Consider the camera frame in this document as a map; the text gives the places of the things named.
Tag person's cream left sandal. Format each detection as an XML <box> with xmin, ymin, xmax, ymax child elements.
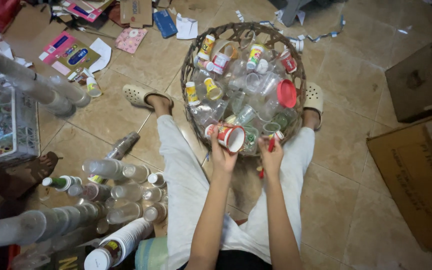
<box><xmin>122</xmin><ymin>84</ymin><xmax>174</xmax><ymax>110</ymax></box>

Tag white cup with red label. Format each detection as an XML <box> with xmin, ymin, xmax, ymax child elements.
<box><xmin>212</xmin><ymin>52</ymin><xmax>232</xmax><ymax>75</ymax></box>

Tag person's cream right sandal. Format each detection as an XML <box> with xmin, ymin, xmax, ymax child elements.
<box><xmin>303</xmin><ymin>82</ymin><xmax>324</xmax><ymax>130</ymax></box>

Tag small brown cardboard box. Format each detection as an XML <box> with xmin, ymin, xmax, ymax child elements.
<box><xmin>384</xmin><ymin>35</ymin><xmax>432</xmax><ymax>124</ymax></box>

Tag large printed cardboard box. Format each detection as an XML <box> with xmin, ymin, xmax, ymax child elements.
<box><xmin>366</xmin><ymin>110</ymin><xmax>432</xmax><ymax>256</ymax></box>

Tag white wire crate with scrap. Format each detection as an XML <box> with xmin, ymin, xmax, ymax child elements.
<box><xmin>0</xmin><ymin>79</ymin><xmax>41</xmax><ymax>164</ymax></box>

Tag red paper cup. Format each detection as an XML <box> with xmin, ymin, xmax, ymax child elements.
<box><xmin>205</xmin><ymin>123</ymin><xmax>246</xmax><ymax>154</ymax></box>

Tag green and white printed cup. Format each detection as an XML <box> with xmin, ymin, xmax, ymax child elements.
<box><xmin>246</xmin><ymin>44</ymin><xmax>265</xmax><ymax>71</ymax></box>

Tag tan paper cup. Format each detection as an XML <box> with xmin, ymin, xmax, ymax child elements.
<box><xmin>211</xmin><ymin>39</ymin><xmax>239</xmax><ymax>61</ymax></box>

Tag red plastic strip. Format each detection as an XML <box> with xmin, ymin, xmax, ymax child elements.
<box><xmin>258</xmin><ymin>136</ymin><xmax>276</xmax><ymax>179</ymax></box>

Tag red round plastic lid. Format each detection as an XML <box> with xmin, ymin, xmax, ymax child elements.
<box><xmin>277</xmin><ymin>79</ymin><xmax>298</xmax><ymax>109</ymax></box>

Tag blue flattened packet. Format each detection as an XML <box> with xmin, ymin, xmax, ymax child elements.
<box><xmin>152</xmin><ymin>9</ymin><xmax>179</xmax><ymax>39</ymax></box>

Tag person's left hand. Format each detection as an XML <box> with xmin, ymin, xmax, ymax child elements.
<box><xmin>209</xmin><ymin>125</ymin><xmax>239</xmax><ymax>174</ymax></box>

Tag heap of clear plastic cups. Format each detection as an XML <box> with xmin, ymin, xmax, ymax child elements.
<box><xmin>189</xmin><ymin>35</ymin><xmax>299</xmax><ymax>154</ymax></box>

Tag yellow printed paper cup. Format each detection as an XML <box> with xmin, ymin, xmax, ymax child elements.
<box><xmin>198</xmin><ymin>34</ymin><xmax>216</xmax><ymax>61</ymax></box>
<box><xmin>203</xmin><ymin>77</ymin><xmax>223</xmax><ymax>101</ymax></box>
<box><xmin>185</xmin><ymin>81</ymin><xmax>201</xmax><ymax>107</ymax></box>

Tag person's white trousers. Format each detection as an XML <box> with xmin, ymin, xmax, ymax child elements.
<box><xmin>157</xmin><ymin>114</ymin><xmax>316</xmax><ymax>270</ymax></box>

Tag crumpled white paper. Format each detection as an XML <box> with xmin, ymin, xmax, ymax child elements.
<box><xmin>175</xmin><ymin>13</ymin><xmax>199</xmax><ymax>40</ymax></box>

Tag stack of white paper cups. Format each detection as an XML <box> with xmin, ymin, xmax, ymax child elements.
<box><xmin>84</xmin><ymin>217</ymin><xmax>154</xmax><ymax>270</ymax></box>

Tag pink and green flattened carton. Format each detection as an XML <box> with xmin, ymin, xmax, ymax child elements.
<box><xmin>38</xmin><ymin>31</ymin><xmax>101</xmax><ymax>78</ymax></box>

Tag red and white printed cup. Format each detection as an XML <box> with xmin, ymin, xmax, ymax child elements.
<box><xmin>278</xmin><ymin>48</ymin><xmax>298</xmax><ymax>74</ymax></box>

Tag round woven basket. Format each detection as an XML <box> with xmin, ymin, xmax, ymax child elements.
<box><xmin>180</xmin><ymin>22</ymin><xmax>308</xmax><ymax>155</ymax></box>

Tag heap of flattened cartons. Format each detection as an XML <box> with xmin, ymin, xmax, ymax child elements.
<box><xmin>51</xmin><ymin>0</ymin><xmax>121</xmax><ymax>29</ymax></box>

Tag person's cream sandal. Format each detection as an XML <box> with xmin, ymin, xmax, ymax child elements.
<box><xmin>122</xmin><ymin>84</ymin><xmax>174</xmax><ymax>110</ymax></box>
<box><xmin>303</xmin><ymin>82</ymin><xmax>324</xmax><ymax>130</ymax></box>

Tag stacks of clear plastic cups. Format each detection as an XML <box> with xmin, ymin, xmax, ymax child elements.
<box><xmin>0</xmin><ymin>40</ymin><xmax>169</xmax><ymax>250</ymax></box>

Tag brown cardboard piece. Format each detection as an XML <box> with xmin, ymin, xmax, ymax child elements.
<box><xmin>120</xmin><ymin>0</ymin><xmax>153</xmax><ymax>29</ymax></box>

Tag dark stained cup stack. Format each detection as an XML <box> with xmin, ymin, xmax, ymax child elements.
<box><xmin>105</xmin><ymin>131</ymin><xmax>141</xmax><ymax>161</ymax></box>

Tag person's right hand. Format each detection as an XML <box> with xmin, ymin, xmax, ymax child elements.
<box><xmin>257</xmin><ymin>136</ymin><xmax>285</xmax><ymax>177</ymax></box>

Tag small printed cup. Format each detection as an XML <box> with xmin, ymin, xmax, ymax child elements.
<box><xmin>85</xmin><ymin>76</ymin><xmax>103</xmax><ymax>98</ymax></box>

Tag pink patterned packet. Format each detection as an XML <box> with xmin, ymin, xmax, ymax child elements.
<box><xmin>114</xmin><ymin>26</ymin><xmax>148</xmax><ymax>55</ymax></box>

